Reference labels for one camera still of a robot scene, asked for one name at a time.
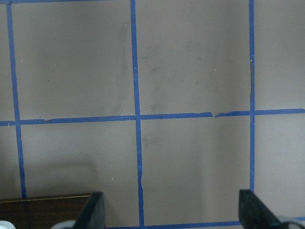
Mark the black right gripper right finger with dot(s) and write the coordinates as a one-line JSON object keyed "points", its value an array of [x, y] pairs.
{"points": [[254, 214]]}

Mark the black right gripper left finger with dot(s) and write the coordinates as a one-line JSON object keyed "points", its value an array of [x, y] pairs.
{"points": [[93, 213]]}

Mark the wooden drawer with white handle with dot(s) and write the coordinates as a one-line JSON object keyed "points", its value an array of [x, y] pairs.
{"points": [[41, 212]]}

